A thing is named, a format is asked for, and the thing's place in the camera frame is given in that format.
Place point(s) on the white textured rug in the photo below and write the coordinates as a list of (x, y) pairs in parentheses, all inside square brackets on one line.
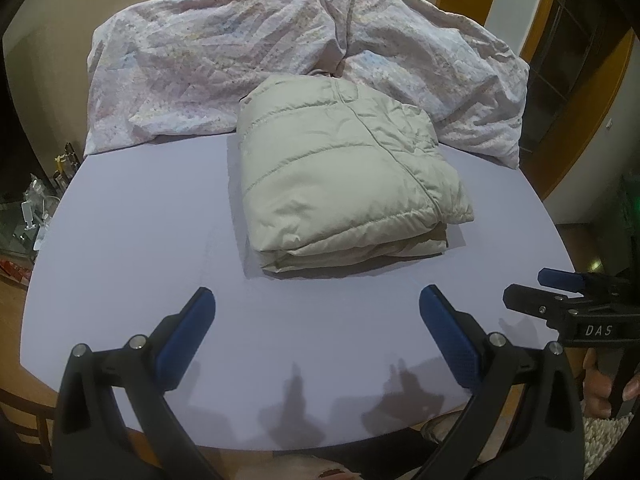
[(602, 437)]

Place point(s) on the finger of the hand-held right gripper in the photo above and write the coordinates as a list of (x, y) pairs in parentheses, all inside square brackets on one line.
[(530, 302), (557, 278)]

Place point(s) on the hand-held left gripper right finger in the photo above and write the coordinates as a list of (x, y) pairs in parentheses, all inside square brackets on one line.
[(450, 340)]

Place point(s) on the wooden chair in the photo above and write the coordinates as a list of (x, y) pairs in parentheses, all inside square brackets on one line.
[(30, 410)]

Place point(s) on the clear glass bottles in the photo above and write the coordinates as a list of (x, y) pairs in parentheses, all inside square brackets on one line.
[(35, 200)]

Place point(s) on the red packet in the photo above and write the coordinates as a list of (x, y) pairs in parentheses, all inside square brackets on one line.
[(10, 270)]

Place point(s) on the person's right hand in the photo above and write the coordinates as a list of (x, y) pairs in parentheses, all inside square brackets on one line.
[(597, 390)]

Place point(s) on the pastel floral duvet cover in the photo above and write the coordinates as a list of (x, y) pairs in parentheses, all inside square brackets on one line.
[(200, 75)]

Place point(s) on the beige puffer jacket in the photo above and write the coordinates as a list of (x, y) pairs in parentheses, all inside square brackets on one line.
[(340, 170)]

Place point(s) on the wooden door frame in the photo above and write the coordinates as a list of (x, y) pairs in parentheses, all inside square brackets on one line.
[(520, 5)]

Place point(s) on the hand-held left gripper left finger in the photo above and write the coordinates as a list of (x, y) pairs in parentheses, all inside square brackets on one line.
[(185, 340)]

